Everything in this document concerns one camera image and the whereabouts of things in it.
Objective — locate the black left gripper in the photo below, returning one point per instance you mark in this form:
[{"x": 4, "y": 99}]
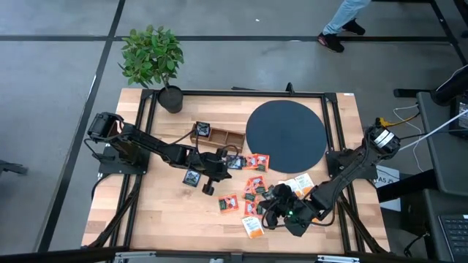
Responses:
[{"x": 210, "y": 166}]

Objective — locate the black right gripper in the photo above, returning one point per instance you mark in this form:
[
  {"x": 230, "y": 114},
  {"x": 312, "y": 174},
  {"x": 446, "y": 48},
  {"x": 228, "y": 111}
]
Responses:
[{"x": 296, "y": 212}]

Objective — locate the dark blue blackcurrant tea bag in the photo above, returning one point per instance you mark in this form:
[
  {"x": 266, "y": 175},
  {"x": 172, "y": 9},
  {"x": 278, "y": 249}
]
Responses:
[
  {"x": 203, "y": 129},
  {"x": 192, "y": 178},
  {"x": 268, "y": 193},
  {"x": 234, "y": 162}
]

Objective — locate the orange peach tea bag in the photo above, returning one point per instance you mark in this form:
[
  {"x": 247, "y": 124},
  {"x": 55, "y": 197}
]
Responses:
[
  {"x": 251, "y": 208},
  {"x": 258, "y": 184},
  {"x": 248, "y": 194},
  {"x": 250, "y": 161},
  {"x": 228, "y": 203},
  {"x": 262, "y": 163}
]

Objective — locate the white orange Tazo tea bag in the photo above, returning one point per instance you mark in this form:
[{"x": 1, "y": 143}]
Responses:
[
  {"x": 304, "y": 183},
  {"x": 290, "y": 184},
  {"x": 253, "y": 227}
]

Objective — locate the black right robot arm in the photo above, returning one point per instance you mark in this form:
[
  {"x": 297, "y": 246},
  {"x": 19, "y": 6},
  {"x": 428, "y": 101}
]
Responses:
[{"x": 340, "y": 175}]

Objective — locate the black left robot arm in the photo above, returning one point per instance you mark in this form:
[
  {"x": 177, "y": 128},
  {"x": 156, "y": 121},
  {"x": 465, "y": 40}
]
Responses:
[{"x": 153, "y": 144}]

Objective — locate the wooden three-compartment tea box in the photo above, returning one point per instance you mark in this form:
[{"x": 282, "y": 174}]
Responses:
[{"x": 219, "y": 138}]

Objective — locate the dark round mat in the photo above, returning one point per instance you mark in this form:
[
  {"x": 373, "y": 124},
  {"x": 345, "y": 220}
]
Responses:
[{"x": 285, "y": 135}]

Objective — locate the white paper label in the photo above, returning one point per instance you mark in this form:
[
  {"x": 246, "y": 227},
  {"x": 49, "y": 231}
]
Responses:
[{"x": 387, "y": 177}]

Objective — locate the green plant in black pot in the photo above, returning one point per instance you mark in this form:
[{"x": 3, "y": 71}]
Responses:
[{"x": 151, "y": 55}]

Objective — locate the yellow plug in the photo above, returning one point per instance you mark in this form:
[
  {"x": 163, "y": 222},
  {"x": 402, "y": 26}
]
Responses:
[{"x": 384, "y": 122}]

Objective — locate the grey desk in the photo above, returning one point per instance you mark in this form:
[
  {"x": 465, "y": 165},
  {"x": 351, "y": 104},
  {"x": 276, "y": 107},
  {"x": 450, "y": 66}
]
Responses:
[{"x": 446, "y": 164}]

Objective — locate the black laptop keyboard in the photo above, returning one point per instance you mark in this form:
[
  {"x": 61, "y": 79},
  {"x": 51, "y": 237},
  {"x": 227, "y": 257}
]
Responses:
[{"x": 455, "y": 235}]

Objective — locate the black crossbeam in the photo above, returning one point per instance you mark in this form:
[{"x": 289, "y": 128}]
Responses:
[{"x": 55, "y": 254}]

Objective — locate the person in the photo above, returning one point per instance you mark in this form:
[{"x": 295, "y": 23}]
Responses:
[{"x": 343, "y": 18}]

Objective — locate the black chair base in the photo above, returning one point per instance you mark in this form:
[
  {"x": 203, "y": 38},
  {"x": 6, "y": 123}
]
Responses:
[{"x": 12, "y": 168}]

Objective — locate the silver bracket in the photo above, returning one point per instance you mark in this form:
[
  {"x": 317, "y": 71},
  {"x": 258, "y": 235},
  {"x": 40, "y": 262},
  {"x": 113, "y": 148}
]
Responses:
[
  {"x": 338, "y": 259},
  {"x": 133, "y": 255}
]

